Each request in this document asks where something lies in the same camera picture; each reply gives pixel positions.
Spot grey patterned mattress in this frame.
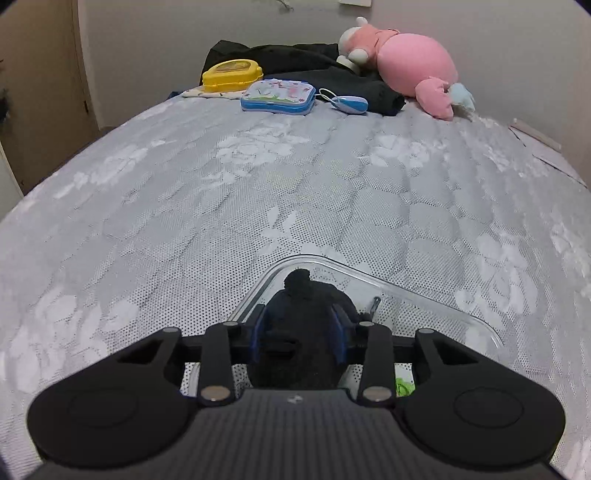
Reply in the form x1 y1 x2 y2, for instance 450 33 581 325
1 98 590 479

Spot clear glass container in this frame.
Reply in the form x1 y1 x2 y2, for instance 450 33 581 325
227 253 505 398

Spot pink plush toy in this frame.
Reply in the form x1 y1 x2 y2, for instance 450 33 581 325
338 17 476 121

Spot green pink pencil case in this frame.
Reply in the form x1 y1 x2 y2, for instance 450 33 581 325
396 377 415 397

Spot blue toy mouse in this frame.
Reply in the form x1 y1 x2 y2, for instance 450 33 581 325
317 88 369 115

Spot paper sheets on bed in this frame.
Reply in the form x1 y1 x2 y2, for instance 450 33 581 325
509 118 587 187

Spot blue white toy tablet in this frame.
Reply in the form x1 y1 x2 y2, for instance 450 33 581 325
239 79 317 115

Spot white wall device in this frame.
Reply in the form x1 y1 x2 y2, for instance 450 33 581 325
339 0 373 8

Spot black clothing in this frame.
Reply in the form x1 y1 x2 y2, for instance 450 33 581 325
202 40 406 116

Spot patterned cloth under box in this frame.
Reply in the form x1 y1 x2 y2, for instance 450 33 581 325
181 86 245 100

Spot small yellow lunch box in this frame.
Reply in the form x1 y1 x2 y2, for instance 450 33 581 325
201 59 263 93

